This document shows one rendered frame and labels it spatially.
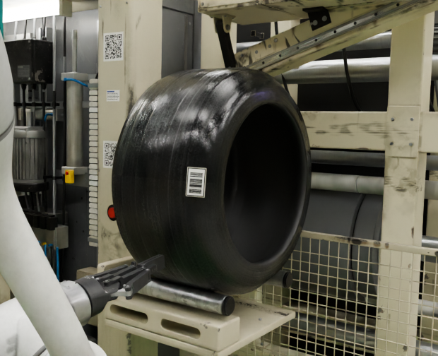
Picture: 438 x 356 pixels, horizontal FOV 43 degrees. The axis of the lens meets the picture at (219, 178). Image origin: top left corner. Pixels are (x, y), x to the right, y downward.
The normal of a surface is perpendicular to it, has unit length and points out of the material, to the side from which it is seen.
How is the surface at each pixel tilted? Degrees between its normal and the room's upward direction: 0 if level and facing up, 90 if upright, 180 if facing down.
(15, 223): 92
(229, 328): 90
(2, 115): 116
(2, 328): 48
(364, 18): 90
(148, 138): 67
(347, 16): 90
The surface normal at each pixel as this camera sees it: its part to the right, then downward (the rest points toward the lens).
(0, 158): 0.81, 0.58
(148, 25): 0.81, 0.07
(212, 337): -0.58, 0.07
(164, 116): -0.47, -0.50
